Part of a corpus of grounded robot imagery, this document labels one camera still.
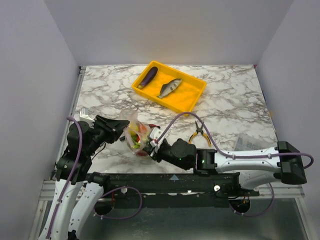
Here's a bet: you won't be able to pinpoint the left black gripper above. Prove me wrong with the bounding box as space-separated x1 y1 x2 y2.
85 114 131 156

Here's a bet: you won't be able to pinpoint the red tomato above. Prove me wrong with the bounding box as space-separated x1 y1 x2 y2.
135 150 148 157

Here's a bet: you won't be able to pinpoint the green celery stalk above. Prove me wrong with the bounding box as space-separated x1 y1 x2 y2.
131 134 145 150

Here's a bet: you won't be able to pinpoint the clear zip top bag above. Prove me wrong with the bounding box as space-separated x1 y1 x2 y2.
119 109 151 157

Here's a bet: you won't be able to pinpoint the orange carrot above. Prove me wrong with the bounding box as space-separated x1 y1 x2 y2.
138 123 148 133

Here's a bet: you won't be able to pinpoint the yellow squash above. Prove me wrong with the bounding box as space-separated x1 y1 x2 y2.
128 125 139 136

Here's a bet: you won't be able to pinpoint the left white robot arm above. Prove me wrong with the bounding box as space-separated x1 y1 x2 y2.
38 115 130 240

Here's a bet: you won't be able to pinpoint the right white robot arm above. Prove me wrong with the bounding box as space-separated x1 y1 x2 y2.
143 138 307 196

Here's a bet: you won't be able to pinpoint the small clear plastic bag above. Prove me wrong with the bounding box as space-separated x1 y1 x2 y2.
233 132 271 151

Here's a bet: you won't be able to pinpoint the red black utility knife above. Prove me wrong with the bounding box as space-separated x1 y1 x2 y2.
148 124 161 129

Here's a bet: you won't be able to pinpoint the purple eggplant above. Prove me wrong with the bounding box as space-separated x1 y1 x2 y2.
137 66 158 89

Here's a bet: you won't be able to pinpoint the grey toy fish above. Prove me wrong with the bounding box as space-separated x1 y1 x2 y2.
157 78 183 99

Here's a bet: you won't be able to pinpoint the yellow plastic tray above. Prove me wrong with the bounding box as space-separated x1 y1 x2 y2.
132 61 207 113

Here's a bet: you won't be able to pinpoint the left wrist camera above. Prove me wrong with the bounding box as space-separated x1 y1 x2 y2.
79 108 94 124

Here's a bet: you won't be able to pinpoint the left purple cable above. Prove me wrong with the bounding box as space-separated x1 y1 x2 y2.
46 116 144 240

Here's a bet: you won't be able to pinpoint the purple cable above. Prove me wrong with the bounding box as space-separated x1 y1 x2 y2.
154 111 315 218
46 116 144 240

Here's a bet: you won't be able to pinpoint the yellow handled pliers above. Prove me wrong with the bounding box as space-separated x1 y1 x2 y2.
188 120 213 147

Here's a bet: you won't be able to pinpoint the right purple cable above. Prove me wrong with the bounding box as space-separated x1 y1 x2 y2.
154 111 315 218

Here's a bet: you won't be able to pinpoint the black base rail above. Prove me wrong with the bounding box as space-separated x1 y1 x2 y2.
51 169 261 210

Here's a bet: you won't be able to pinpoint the aluminium extrusion frame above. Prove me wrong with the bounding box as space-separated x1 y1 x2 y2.
27 66 311 240

